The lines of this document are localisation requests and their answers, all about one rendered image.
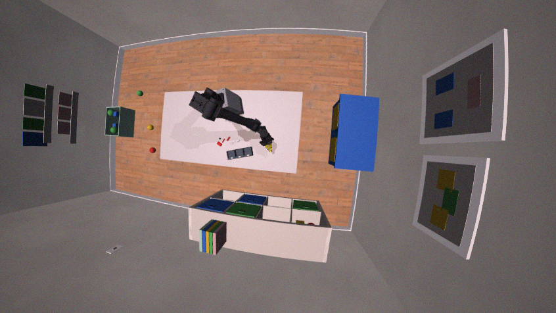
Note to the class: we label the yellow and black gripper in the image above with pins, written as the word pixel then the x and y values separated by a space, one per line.
pixel 267 146

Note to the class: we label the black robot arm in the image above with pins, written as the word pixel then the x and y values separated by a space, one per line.
pixel 211 109

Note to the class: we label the dark grey open-top bin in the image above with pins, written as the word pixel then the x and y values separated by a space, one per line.
pixel 238 153

